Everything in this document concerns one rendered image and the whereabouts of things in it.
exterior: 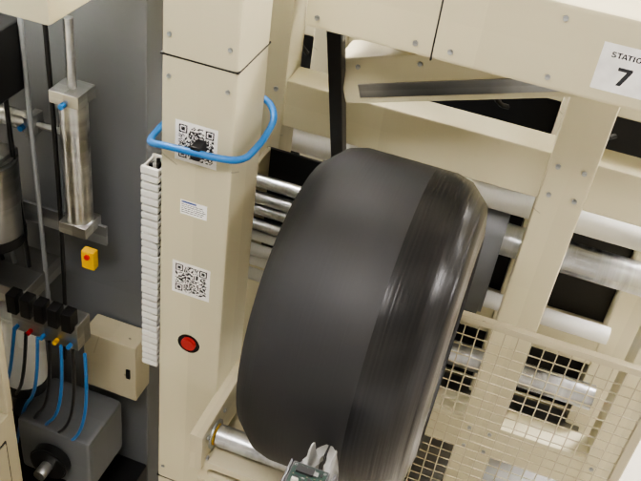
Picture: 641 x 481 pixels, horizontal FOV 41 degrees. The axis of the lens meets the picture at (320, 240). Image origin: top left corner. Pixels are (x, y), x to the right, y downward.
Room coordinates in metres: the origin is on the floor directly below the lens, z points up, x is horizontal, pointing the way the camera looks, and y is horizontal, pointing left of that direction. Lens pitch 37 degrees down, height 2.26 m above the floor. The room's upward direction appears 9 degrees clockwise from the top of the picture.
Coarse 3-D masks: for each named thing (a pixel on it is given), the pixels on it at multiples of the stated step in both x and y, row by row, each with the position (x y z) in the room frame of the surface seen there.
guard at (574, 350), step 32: (480, 320) 1.46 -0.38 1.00; (576, 352) 1.41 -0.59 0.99; (448, 416) 1.47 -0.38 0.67; (576, 416) 1.40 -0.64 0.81; (640, 416) 1.37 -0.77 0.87; (480, 448) 1.44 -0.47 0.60; (576, 448) 1.39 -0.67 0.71; (416, 480) 1.48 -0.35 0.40; (480, 480) 1.44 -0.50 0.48; (608, 480) 1.37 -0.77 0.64
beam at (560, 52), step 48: (336, 0) 1.41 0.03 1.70; (384, 0) 1.39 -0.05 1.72; (432, 0) 1.37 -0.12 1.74; (480, 0) 1.36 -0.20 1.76; (528, 0) 1.34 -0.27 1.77; (576, 0) 1.34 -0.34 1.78; (624, 0) 1.37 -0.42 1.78; (432, 48) 1.37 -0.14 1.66; (480, 48) 1.35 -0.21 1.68; (528, 48) 1.33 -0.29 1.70; (576, 48) 1.31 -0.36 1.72; (624, 96) 1.29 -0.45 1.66
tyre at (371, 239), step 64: (320, 192) 1.16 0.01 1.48; (384, 192) 1.17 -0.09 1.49; (448, 192) 1.20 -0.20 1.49; (320, 256) 1.05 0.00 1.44; (384, 256) 1.05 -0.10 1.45; (448, 256) 1.07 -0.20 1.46; (256, 320) 1.00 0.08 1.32; (320, 320) 0.97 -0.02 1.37; (384, 320) 0.97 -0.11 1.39; (448, 320) 1.00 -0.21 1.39; (256, 384) 0.94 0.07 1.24; (320, 384) 0.92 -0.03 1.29; (384, 384) 0.91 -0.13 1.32; (256, 448) 0.97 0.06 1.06; (384, 448) 0.89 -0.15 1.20
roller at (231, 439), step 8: (216, 432) 1.11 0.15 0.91; (224, 432) 1.10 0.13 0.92; (232, 432) 1.11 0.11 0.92; (240, 432) 1.11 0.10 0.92; (216, 440) 1.09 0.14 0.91; (224, 440) 1.09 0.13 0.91; (232, 440) 1.09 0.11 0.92; (240, 440) 1.09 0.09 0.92; (248, 440) 1.09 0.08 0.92; (224, 448) 1.09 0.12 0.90; (232, 448) 1.08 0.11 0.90; (240, 448) 1.08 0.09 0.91; (248, 448) 1.08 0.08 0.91; (248, 456) 1.07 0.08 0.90; (256, 456) 1.07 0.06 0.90; (264, 456) 1.07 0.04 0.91; (264, 464) 1.07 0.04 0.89; (272, 464) 1.06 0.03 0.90; (280, 464) 1.06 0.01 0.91
